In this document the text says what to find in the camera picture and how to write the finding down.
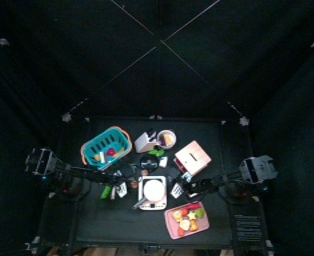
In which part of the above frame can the white toy fried egg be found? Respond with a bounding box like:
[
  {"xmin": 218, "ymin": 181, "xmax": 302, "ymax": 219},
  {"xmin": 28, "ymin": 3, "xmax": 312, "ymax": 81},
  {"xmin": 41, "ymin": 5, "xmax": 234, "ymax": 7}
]
[{"xmin": 179, "ymin": 219, "xmax": 192, "ymax": 232}]

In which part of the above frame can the green toy cucumber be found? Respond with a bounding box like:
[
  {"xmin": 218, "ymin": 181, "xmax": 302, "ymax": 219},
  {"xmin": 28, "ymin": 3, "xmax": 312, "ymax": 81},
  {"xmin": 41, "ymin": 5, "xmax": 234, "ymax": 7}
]
[{"xmin": 100, "ymin": 185, "xmax": 113, "ymax": 200}]

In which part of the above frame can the orange toy fruit slice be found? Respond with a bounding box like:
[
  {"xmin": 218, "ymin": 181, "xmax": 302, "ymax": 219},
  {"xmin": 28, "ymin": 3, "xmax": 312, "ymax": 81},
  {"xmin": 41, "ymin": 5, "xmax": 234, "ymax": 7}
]
[{"xmin": 171, "ymin": 210, "xmax": 184, "ymax": 223}]

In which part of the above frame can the black round toy pan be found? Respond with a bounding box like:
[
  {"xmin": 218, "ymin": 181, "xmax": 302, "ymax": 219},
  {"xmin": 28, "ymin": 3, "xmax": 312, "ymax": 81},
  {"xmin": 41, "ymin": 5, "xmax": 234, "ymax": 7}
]
[{"xmin": 139, "ymin": 154, "xmax": 160, "ymax": 173}]

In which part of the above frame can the pink wooden toy toaster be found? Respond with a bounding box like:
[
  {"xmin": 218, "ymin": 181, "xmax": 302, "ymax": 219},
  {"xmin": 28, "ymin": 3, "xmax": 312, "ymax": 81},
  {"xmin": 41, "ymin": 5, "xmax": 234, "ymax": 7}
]
[{"xmin": 174, "ymin": 140, "xmax": 214, "ymax": 177}]

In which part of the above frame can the pink plastic tray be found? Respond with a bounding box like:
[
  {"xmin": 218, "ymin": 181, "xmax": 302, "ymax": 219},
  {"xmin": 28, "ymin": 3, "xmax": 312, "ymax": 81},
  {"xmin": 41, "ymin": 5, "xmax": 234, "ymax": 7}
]
[{"xmin": 163, "ymin": 200, "xmax": 211, "ymax": 241}]

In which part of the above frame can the green toy vegetable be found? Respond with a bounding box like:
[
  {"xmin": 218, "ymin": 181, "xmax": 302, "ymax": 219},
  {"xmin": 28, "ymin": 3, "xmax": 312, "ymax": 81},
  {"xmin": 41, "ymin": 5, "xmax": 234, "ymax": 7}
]
[{"xmin": 148, "ymin": 148, "xmax": 167, "ymax": 158}]

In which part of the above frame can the white toy knife block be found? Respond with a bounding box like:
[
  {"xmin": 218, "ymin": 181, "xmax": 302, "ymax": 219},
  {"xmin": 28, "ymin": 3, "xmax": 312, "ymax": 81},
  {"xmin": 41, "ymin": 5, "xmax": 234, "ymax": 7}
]
[{"xmin": 133, "ymin": 130, "xmax": 160, "ymax": 154}]

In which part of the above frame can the white printed table label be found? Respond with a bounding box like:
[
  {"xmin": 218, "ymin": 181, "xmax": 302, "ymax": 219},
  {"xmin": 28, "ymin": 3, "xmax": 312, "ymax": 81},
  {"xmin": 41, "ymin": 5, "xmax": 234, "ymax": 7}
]
[{"xmin": 234, "ymin": 214, "xmax": 258, "ymax": 243}]

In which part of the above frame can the white bowl with pink rim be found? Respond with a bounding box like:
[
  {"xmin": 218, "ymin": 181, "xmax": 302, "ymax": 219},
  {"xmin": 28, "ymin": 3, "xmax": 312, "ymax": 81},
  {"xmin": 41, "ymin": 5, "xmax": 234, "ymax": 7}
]
[{"xmin": 155, "ymin": 129, "xmax": 179, "ymax": 150}]

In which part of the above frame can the white pan with grey handle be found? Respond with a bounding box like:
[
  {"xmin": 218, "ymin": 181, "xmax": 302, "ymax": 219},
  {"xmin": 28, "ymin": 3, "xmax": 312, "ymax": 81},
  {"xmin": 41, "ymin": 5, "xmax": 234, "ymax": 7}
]
[{"xmin": 132, "ymin": 179, "xmax": 167, "ymax": 210}]

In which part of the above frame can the teal basket with orange handle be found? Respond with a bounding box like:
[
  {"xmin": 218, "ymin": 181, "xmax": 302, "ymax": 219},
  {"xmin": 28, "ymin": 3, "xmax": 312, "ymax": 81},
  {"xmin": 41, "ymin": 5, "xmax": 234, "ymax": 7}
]
[{"xmin": 80, "ymin": 125, "xmax": 133, "ymax": 171}]

